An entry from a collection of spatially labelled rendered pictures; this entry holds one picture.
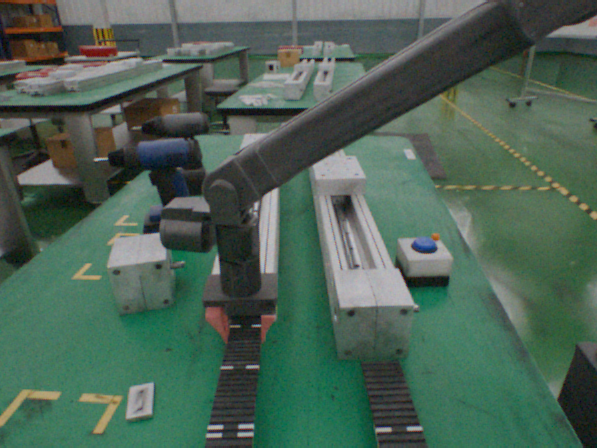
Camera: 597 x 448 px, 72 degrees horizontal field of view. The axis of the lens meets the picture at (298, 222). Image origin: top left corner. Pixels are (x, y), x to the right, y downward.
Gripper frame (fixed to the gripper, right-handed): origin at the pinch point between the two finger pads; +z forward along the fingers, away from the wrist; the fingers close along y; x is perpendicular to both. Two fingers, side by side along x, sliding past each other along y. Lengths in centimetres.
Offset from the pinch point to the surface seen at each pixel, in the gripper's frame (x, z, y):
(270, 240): -16.3, -7.5, -3.8
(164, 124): -60, -19, 24
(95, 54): -467, -8, 202
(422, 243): -15.2, -6.9, -31.1
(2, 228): -141, 50, 133
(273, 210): -29.3, -7.5, -4.2
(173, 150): -34.4, -19.0, 15.9
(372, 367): 9.7, -2.6, -17.2
